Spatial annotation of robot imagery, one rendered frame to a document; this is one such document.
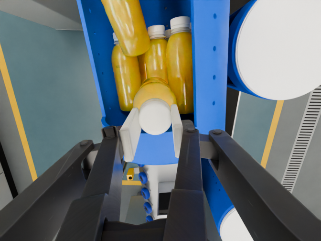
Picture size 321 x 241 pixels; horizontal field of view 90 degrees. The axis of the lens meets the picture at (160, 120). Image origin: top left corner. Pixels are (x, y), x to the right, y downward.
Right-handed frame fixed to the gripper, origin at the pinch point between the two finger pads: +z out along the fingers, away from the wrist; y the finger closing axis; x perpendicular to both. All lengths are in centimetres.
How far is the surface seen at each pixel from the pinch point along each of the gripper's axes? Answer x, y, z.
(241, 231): -55, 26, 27
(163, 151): -7.7, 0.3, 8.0
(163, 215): -40.0, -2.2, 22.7
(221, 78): 2.8, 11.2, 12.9
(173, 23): 13.1, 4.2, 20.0
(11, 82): 1, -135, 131
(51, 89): -8, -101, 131
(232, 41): 9.5, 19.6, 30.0
